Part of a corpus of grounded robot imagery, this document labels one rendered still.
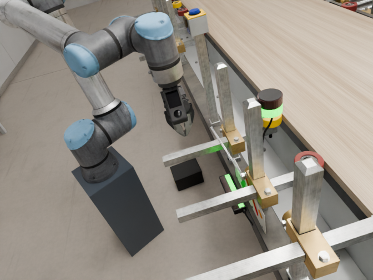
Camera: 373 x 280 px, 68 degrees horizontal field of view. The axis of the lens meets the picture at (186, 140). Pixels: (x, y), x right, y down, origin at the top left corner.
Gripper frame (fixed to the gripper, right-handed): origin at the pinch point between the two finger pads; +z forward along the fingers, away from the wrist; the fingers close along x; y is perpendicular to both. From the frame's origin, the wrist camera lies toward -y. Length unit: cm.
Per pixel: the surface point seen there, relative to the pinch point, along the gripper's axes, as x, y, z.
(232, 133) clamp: -17.1, 4.5, 10.3
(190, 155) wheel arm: 0.1, 2.7, 12.5
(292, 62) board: -57, 33, 7
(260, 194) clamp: -14.2, -24.3, 9.8
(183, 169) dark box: 4, 68, 85
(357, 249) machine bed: -36, -40, 28
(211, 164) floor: -18, 76, 97
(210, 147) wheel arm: -7.5, 2.5, 11.5
